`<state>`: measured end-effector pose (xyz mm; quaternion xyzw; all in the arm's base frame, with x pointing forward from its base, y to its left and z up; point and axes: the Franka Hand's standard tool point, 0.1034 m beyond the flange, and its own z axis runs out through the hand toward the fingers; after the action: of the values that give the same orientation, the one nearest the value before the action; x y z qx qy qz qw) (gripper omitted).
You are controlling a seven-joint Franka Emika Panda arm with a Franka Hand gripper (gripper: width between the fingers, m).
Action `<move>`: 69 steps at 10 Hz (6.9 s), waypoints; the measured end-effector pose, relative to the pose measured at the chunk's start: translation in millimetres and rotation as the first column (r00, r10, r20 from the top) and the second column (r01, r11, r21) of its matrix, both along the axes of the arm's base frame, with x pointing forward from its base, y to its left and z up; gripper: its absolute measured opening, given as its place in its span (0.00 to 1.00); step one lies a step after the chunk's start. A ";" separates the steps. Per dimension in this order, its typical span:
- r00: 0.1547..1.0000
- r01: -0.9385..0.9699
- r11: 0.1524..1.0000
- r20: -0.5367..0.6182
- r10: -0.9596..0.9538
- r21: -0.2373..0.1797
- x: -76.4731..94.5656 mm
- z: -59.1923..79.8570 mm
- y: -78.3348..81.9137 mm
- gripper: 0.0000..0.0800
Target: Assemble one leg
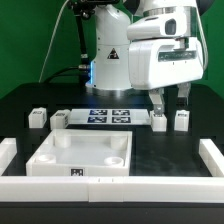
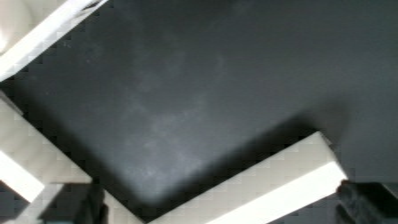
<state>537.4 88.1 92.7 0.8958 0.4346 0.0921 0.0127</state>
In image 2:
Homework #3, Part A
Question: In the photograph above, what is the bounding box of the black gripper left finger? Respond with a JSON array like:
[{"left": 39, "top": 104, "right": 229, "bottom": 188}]
[{"left": 39, "top": 183, "right": 108, "bottom": 224}]

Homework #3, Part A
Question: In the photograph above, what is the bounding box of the white U-shaped obstacle fence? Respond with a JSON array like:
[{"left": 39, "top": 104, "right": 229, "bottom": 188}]
[{"left": 0, "top": 0, "right": 110, "bottom": 224}]

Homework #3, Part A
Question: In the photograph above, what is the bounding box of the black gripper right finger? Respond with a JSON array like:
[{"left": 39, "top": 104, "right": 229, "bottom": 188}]
[{"left": 333, "top": 180, "right": 398, "bottom": 224}]

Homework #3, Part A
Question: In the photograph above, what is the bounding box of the white square table top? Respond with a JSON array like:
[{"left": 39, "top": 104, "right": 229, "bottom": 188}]
[{"left": 102, "top": 130, "right": 349, "bottom": 224}]

